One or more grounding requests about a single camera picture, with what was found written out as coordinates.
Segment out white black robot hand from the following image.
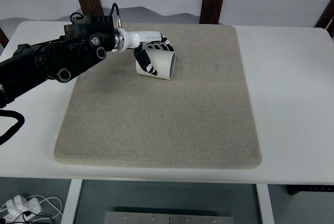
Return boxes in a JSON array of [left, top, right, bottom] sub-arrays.
[[114, 28, 174, 76]]

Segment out white cup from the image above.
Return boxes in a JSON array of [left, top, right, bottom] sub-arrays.
[[136, 49, 175, 80]]

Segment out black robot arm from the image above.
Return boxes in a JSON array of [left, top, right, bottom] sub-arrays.
[[1, 13, 174, 108]]

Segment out beige fabric mat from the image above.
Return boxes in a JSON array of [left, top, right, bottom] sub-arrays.
[[54, 24, 262, 169]]

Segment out brown wood piece far left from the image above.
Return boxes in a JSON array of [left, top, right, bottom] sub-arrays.
[[0, 28, 9, 48]]

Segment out white left table leg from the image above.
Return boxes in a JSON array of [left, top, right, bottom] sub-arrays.
[[61, 179, 83, 224]]

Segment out white table leg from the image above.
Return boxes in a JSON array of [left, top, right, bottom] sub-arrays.
[[256, 184, 275, 224], [61, 179, 83, 224]]

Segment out white right table leg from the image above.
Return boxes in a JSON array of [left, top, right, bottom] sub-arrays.
[[256, 184, 275, 224]]

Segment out white power strip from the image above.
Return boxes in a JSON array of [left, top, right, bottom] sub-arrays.
[[1, 195, 42, 223]]

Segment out black sleeved cable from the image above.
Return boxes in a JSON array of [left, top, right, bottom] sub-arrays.
[[0, 108, 26, 146]]

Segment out right brown wooden frame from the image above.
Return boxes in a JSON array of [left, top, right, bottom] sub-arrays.
[[314, 0, 334, 38]]

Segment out white cable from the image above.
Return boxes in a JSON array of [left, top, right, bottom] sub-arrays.
[[25, 194, 64, 221]]

